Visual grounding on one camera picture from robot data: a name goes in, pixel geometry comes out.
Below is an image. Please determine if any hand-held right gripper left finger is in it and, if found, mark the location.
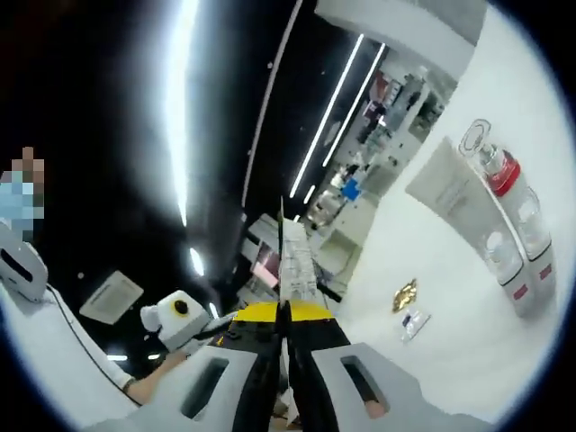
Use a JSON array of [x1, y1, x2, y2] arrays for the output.
[[85, 301, 285, 432]]

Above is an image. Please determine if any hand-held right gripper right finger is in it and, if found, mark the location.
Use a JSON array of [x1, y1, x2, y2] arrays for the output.
[[287, 301, 496, 432]]

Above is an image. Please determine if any small clear skincare sachet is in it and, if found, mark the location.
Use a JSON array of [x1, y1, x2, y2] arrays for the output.
[[395, 308, 432, 344]]

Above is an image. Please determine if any green black skincare sachet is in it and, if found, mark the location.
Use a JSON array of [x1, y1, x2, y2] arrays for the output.
[[274, 195, 324, 303]]

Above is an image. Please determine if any gold skincare sachet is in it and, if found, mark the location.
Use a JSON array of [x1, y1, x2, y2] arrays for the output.
[[392, 278, 419, 313]]

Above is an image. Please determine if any white skincare tube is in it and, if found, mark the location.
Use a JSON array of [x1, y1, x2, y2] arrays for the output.
[[404, 137, 518, 275]]

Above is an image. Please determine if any red collar skincare spray bottle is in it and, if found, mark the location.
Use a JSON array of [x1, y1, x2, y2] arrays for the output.
[[457, 118, 544, 215]]

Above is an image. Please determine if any ceiling air conditioner vent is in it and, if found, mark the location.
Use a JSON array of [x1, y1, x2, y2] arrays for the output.
[[79, 269, 146, 323]]

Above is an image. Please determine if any white worn device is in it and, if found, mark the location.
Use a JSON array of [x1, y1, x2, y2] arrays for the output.
[[0, 224, 49, 302]]

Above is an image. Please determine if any blue box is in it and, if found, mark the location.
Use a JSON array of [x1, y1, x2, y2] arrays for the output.
[[340, 177, 364, 202]]

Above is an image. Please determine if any ceiling light strip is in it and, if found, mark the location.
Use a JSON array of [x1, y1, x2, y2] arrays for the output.
[[159, 0, 204, 229], [310, 42, 387, 182], [290, 34, 365, 198]]

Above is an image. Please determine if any white square pillar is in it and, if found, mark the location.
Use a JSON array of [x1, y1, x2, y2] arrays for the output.
[[314, 0, 490, 47]]

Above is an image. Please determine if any black device cable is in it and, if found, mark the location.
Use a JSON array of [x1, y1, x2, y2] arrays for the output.
[[46, 284, 132, 384]]

